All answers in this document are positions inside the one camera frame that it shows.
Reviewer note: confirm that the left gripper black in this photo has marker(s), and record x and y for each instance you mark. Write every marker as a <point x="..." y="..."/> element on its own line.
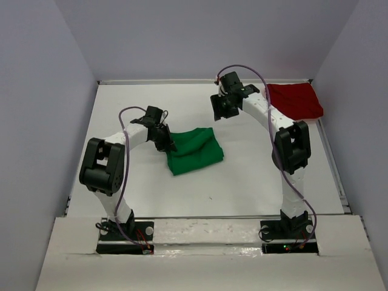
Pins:
<point x="167" y="145"/>

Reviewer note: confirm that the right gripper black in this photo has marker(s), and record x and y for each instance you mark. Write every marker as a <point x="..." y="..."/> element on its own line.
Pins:
<point x="218" y="111"/>

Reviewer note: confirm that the green t-shirt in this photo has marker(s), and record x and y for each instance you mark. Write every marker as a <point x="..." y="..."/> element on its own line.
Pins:
<point x="195" y="150"/>

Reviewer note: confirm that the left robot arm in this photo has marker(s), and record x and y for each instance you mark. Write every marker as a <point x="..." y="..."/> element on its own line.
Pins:
<point x="105" y="165"/>

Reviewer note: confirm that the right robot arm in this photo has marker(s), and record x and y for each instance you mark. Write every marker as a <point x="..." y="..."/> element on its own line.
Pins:
<point x="291" y="150"/>

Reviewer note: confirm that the folded red t-shirt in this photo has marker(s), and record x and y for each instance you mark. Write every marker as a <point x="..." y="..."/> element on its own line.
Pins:
<point x="296" y="101"/>

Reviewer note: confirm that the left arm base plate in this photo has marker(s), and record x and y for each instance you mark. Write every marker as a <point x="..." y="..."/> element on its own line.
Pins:
<point x="112" y="242"/>

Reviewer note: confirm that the aluminium rail right edge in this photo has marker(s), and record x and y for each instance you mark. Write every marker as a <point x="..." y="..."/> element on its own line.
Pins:
<point x="332" y="164"/>

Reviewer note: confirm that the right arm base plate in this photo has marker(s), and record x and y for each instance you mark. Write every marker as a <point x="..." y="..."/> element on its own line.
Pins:
<point x="276" y="241"/>

